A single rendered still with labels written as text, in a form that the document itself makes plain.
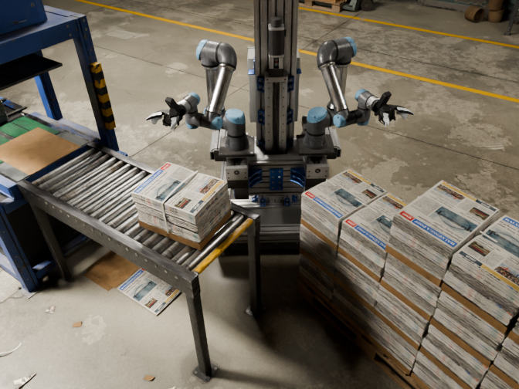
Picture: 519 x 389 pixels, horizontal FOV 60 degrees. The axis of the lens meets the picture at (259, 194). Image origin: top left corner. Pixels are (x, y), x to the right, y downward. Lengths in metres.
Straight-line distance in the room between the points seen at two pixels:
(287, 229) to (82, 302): 1.43
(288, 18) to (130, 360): 2.14
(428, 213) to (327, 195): 0.61
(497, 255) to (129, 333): 2.07
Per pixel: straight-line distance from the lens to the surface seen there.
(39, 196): 2.81
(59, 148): 3.19
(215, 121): 2.50
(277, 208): 3.32
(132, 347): 2.92
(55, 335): 3.13
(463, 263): 1.96
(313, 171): 2.79
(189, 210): 2.08
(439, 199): 2.18
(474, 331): 2.15
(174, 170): 2.34
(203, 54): 2.65
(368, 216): 2.37
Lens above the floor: 2.36
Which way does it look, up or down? 39 degrees down
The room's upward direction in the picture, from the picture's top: 1 degrees counter-clockwise
